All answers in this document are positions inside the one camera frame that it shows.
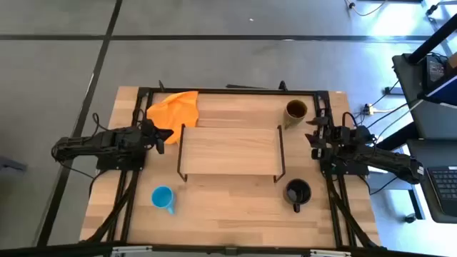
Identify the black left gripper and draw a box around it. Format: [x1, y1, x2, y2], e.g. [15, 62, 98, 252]
[139, 119, 175, 155]

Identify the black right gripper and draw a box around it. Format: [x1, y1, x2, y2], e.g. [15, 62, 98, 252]
[305, 117, 353, 161]

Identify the green glazed ceramic mug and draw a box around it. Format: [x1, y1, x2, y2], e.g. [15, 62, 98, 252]
[283, 99, 308, 130]

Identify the blue plastic cup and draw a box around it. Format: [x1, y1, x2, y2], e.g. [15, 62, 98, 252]
[151, 185, 176, 216]

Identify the black glossy mug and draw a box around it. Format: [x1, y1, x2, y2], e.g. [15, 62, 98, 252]
[284, 178, 313, 213]

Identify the wooden shelf with black legs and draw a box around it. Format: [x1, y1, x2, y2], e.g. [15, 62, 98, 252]
[176, 124, 286, 183]

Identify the orange microfibre cloth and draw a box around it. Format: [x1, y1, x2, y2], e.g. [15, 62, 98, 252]
[146, 90, 200, 146]

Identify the black electronic device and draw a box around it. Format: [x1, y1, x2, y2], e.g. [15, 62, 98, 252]
[423, 52, 449, 86]

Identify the black keyboard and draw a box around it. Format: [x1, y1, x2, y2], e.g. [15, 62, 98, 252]
[426, 166, 457, 218]

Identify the black diagonal stand pole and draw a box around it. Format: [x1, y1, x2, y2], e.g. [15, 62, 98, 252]
[406, 13, 457, 65]

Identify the black floor cable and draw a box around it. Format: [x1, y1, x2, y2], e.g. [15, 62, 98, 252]
[343, 0, 388, 17]
[366, 80, 419, 143]

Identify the black metal table frame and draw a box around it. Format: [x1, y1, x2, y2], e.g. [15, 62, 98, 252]
[81, 80, 382, 251]

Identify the black camera rig crossbar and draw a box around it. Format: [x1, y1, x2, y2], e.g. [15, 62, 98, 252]
[0, 241, 457, 257]

